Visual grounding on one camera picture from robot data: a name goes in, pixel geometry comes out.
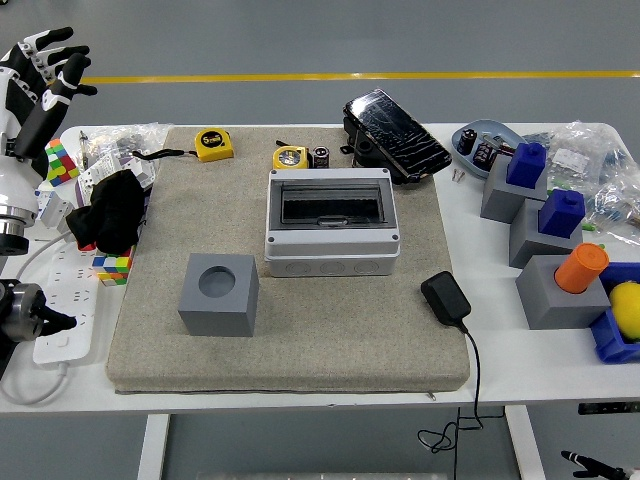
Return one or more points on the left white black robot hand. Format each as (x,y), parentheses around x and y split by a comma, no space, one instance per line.
(17,185)

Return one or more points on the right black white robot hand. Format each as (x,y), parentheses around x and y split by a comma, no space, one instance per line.
(607,470)

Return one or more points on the transparent smoked box lid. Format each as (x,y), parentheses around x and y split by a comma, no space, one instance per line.
(332,192)

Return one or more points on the orange cylinder battery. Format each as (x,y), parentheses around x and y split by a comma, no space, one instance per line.
(582,267)

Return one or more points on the blue square battery block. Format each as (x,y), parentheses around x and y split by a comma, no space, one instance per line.
(561,212)
(525,165)

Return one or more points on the grey plastic junction box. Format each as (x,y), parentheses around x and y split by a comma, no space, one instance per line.
(330,250)

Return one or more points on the white circuit breaker blue lever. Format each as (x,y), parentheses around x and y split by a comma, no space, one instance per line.
(55,212)

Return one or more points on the colourful puzzle cube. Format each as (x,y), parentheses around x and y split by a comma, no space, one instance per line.
(62,165)
(112,267)

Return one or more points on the black table control panel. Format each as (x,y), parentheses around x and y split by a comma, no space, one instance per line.
(607,408)

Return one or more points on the silver pen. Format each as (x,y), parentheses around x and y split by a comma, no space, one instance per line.
(84,150)

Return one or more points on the white table leg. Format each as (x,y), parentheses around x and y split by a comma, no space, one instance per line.
(152,450)
(525,445)

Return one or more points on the black cloth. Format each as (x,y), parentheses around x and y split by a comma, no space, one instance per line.
(112,210)

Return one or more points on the white power strip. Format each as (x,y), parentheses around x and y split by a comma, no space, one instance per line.
(70,290)

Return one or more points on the blue plastic bin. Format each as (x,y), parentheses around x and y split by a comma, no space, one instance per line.
(610,345)

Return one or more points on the clear plastic bag with parts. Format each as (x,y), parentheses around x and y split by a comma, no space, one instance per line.
(135,137)
(580,150)
(617,205)

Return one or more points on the yellow round fruit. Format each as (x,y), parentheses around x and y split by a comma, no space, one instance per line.
(627,310)

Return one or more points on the grey holder block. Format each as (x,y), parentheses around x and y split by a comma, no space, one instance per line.
(530,245)
(555,310)
(497,200)

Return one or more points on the black power adapter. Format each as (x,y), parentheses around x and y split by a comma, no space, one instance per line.
(445,297)

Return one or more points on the grey block with round hole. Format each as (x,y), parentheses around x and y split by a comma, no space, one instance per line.
(220,315)

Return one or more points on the small green piece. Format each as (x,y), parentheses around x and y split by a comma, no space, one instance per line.
(590,226)

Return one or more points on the yellow tape measure silver face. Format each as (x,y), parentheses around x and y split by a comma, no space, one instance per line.
(291,158)

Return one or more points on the black cylinder capacitor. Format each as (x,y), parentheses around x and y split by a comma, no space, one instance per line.
(485,153)
(468,141)
(321,157)

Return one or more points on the grey-brown fabric mat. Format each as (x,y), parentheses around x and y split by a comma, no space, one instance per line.
(325,325)

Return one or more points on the small brown component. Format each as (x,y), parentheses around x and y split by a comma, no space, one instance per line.
(506,149)

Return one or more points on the blue-grey oval dish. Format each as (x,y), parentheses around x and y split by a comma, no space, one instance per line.
(467,160)

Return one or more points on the black device with cracked screen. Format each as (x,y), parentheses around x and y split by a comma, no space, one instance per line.
(395,132)

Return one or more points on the white purple switch module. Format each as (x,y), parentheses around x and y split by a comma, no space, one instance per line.
(95,175)

